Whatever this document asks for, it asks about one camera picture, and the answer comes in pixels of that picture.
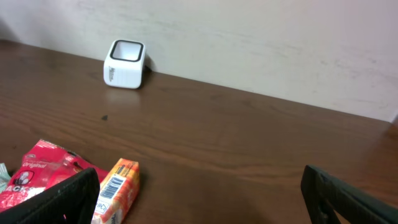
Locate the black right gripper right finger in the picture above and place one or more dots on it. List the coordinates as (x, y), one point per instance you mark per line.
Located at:
(326, 197)

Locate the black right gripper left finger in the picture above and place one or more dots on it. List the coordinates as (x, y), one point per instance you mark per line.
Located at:
(70, 201)

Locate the small orange tissue pack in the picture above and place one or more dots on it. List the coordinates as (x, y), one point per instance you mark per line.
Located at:
(117, 193)

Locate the red candy bag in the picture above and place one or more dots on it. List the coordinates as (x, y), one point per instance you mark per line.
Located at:
(44, 166)

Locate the mint green tissue pack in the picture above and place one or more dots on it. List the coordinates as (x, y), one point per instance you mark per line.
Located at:
(4, 177)

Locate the white barcode scanner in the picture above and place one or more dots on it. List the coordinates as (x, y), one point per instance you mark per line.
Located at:
(124, 64)

